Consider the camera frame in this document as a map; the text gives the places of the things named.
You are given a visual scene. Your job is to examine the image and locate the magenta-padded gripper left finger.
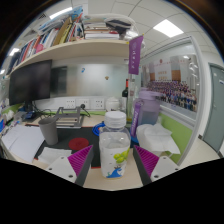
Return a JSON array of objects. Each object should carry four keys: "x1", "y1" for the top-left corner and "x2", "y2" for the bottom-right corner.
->
[{"x1": 44, "y1": 144, "x2": 95, "y2": 188}]

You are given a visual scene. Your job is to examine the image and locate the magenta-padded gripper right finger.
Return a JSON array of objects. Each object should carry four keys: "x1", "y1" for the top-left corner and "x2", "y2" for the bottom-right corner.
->
[{"x1": 132, "y1": 144, "x2": 183, "y2": 187}]

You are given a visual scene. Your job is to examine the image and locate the clear printed-label water bottle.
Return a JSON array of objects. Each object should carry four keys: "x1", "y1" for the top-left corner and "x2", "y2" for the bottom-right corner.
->
[{"x1": 98, "y1": 110, "x2": 132, "y2": 179}]

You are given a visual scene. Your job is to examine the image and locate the large purple water jug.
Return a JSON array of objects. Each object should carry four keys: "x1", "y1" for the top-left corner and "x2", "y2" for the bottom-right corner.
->
[{"x1": 129, "y1": 88, "x2": 164, "y2": 138}]

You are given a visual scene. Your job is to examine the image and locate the white paper napkin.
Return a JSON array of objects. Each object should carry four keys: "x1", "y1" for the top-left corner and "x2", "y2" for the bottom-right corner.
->
[{"x1": 37, "y1": 146, "x2": 73, "y2": 165}]

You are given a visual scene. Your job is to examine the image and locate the flat round red coaster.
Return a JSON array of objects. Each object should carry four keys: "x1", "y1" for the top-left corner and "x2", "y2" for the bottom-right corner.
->
[{"x1": 68, "y1": 137, "x2": 90, "y2": 152}]

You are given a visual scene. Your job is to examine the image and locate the crumpled white tissue pile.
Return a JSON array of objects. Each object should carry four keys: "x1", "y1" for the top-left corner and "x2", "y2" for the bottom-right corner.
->
[{"x1": 135, "y1": 123, "x2": 181, "y2": 158}]

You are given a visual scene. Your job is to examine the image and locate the black red-edged desk mat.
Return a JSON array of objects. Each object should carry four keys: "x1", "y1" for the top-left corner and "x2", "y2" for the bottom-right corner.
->
[{"x1": 34, "y1": 126, "x2": 139, "y2": 169}]

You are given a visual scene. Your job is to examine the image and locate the grey ribbed cup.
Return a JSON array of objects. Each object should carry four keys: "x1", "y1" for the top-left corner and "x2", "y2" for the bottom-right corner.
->
[{"x1": 37, "y1": 115, "x2": 60, "y2": 146}]

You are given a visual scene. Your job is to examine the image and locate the white paper sheets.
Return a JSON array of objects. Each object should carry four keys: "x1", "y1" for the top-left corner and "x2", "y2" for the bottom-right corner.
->
[{"x1": 1, "y1": 124, "x2": 46, "y2": 164}]

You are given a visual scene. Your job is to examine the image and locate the grey metal laptop stand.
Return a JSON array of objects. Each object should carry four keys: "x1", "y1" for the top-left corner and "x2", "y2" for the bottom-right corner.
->
[{"x1": 53, "y1": 105, "x2": 86, "y2": 129}]

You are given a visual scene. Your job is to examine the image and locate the small blue device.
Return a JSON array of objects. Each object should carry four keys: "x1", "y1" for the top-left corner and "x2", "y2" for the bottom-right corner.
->
[{"x1": 23, "y1": 111, "x2": 38, "y2": 121}]

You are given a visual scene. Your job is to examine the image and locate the grey-green door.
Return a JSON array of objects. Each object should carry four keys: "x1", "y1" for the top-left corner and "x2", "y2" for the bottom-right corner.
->
[{"x1": 202, "y1": 63, "x2": 224, "y2": 153}]

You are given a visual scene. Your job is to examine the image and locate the dark wine bottle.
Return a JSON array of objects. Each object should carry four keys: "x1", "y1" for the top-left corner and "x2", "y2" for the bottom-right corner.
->
[{"x1": 121, "y1": 78, "x2": 130, "y2": 111}]

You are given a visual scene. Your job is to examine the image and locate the white lidded jar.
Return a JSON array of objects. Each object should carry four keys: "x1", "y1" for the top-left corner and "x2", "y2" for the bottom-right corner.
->
[{"x1": 105, "y1": 96, "x2": 122, "y2": 112}]

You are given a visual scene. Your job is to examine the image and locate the large group photo poster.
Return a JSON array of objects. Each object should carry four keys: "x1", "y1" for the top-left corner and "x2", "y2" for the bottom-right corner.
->
[{"x1": 141, "y1": 54, "x2": 198, "y2": 113}]

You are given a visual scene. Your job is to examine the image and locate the black computer monitor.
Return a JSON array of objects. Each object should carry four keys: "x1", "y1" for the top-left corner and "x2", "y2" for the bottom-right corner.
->
[{"x1": 8, "y1": 59, "x2": 53, "y2": 113}]

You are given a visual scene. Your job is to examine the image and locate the purple hanging pennant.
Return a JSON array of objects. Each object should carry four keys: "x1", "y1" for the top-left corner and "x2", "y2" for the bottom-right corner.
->
[{"x1": 128, "y1": 34, "x2": 145, "y2": 76}]

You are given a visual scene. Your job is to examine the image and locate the coiled blue cable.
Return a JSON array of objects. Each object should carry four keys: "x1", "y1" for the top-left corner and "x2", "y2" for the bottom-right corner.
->
[{"x1": 91, "y1": 121, "x2": 107, "y2": 137}]

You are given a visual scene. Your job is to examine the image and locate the black cable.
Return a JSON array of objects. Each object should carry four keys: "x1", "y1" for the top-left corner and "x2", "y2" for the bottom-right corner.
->
[{"x1": 33, "y1": 103, "x2": 92, "y2": 118}]

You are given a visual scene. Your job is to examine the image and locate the white wall socket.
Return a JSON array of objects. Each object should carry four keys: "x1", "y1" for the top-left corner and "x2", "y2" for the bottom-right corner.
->
[
  {"x1": 79, "y1": 98, "x2": 91, "y2": 109},
  {"x1": 93, "y1": 97, "x2": 106, "y2": 110},
  {"x1": 64, "y1": 98, "x2": 76, "y2": 109}
]

